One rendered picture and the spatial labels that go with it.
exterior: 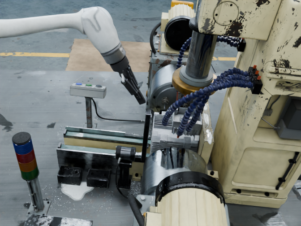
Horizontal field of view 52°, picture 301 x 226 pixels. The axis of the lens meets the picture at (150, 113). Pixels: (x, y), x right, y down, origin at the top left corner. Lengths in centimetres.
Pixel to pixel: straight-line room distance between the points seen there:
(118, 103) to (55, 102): 37
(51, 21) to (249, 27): 73
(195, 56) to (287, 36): 31
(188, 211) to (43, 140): 110
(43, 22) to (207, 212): 90
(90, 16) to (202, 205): 74
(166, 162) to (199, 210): 38
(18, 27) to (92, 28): 26
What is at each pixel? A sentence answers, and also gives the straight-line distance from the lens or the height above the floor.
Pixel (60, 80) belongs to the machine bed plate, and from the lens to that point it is 211.
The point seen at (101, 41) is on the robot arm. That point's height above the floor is 144.
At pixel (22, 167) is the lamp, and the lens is 118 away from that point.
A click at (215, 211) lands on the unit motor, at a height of 135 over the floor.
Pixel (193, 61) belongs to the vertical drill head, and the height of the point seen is 142.
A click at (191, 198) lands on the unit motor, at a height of 135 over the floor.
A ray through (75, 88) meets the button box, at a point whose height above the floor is 107.
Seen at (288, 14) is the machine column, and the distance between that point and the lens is 96.
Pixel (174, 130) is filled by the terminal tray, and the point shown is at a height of 110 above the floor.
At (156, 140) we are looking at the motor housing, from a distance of 131.
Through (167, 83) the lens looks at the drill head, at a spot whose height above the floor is 115.
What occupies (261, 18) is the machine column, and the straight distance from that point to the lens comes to 102.
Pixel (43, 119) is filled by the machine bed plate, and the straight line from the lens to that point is 181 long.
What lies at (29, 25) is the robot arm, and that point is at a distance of 124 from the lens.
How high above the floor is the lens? 196
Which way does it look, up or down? 39 degrees down
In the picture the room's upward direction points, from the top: 7 degrees clockwise
